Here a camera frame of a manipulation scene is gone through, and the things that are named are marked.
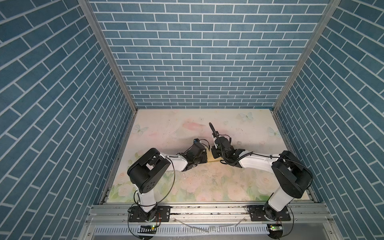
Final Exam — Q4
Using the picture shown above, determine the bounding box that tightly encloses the yellow envelope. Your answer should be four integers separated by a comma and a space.
207, 151, 222, 164

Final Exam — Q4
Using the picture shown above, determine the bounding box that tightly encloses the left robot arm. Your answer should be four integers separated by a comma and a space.
127, 139, 208, 222

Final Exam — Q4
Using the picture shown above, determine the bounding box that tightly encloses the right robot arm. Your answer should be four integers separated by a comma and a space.
212, 137, 313, 221

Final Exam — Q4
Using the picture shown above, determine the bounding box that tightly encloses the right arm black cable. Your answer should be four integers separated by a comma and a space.
208, 122, 314, 238

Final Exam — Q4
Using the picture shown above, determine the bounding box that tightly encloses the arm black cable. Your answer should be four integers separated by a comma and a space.
208, 122, 314, 238
126, 137, 211, 240

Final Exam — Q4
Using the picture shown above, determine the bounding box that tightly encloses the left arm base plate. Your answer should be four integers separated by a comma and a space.
129, 206, 171, 223

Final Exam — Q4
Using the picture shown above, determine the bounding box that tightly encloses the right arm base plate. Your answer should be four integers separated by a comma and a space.
246, 205, 291, 222

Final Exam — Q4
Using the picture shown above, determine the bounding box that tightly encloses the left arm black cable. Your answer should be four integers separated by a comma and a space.
126, 137, 211, 240

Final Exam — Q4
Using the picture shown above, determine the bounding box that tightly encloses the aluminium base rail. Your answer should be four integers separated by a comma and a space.
86, 201, 332, 225

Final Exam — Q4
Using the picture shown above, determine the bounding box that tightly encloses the white slotted cable duct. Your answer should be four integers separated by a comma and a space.
94, 224, 269, 237

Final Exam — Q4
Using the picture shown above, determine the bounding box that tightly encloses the left corner aluminium post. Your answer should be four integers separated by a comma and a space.
78, 0, 138, 115

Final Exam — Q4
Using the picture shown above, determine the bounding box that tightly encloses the corner aluminium post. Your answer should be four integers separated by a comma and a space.
272, 0, 341, 115
78, 0, 138, 115

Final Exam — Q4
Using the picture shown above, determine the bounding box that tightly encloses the right corner aluminium post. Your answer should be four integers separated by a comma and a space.
272, 0, 341, 115

